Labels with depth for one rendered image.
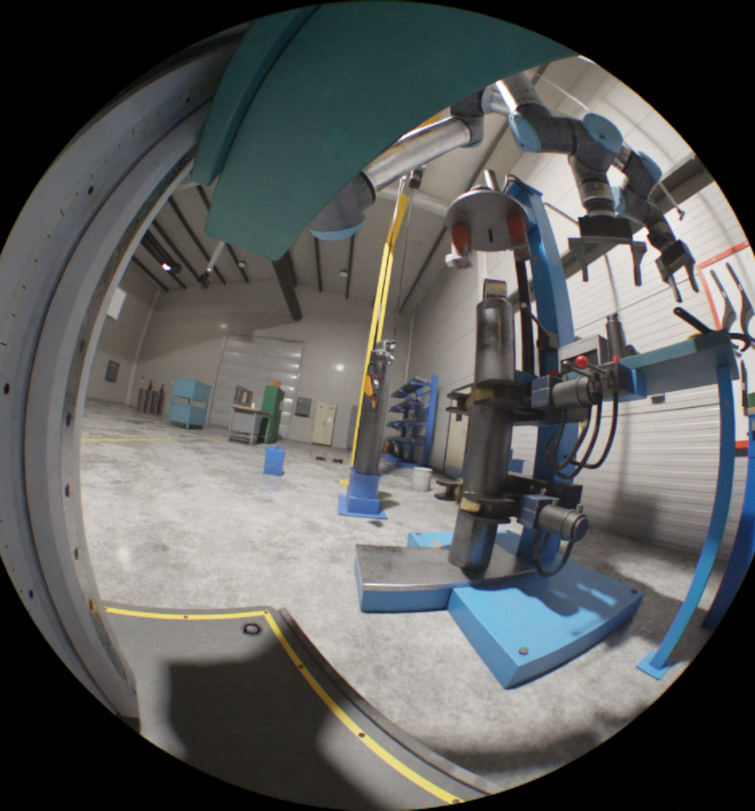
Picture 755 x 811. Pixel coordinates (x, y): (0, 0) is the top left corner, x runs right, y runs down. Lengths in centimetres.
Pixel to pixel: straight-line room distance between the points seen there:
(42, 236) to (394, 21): 30
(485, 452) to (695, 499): 212
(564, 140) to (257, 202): 56
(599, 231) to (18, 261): 81
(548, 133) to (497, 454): 112
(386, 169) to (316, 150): 42
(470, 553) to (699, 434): 221
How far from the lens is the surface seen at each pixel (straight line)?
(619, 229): 70
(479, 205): 181
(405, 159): 79
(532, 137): 62
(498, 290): 148
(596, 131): 65
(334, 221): 66
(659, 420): 288
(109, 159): 31
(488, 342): 129
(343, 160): 34
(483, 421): 120
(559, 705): 100
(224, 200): 45
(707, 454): 272
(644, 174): 92
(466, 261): 172
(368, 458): 232
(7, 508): 28
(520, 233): 174
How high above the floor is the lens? 72
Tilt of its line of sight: 7 degrees up
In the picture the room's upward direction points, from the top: 8 degrees clockwise
